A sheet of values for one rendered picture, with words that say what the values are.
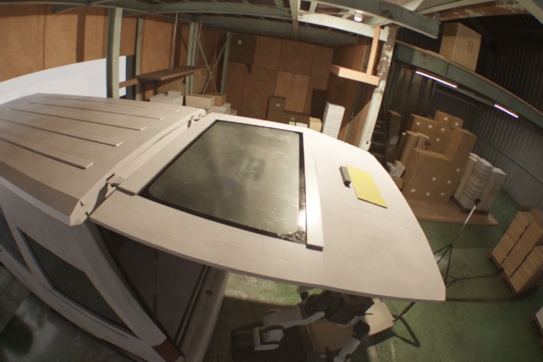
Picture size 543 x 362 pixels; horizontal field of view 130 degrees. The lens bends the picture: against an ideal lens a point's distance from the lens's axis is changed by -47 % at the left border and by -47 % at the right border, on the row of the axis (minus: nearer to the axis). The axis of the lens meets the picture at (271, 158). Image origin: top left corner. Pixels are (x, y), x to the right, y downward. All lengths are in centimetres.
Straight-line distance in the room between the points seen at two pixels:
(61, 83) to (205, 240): 468
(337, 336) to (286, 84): 608
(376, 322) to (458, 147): 398
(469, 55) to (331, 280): 394
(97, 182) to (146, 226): 29
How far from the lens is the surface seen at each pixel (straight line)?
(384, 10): 167
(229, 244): 69
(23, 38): 264
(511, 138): 1087
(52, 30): 282
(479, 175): 590
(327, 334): 232
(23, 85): 463
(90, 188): 92
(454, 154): 557
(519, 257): 491
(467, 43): 419
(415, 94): 718
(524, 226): 488
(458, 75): 430
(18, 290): 353
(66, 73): 516
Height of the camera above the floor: 234
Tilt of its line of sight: 26 degrees down
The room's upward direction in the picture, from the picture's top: 9 degrees clockwise
